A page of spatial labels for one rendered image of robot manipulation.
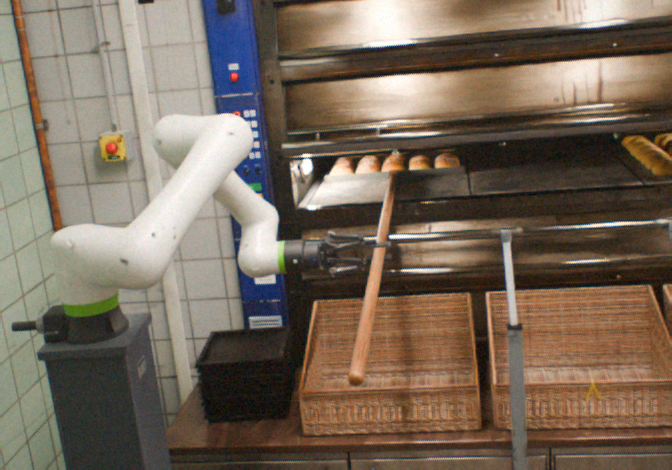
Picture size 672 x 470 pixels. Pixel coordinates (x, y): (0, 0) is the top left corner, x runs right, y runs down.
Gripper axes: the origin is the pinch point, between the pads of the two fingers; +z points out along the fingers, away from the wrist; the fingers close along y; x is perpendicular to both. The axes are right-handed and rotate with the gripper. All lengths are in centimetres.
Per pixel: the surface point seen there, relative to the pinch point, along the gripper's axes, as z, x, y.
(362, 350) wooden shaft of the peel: 1, 69, -1
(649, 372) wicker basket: 83, -41, 60
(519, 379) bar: 37, 3, 39
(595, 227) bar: 62, -19, 3
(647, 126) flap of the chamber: 83, -42, -22
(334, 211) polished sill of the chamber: -19, -58, 2
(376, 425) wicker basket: -6, -9, 59
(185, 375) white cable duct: -81, -57, 62
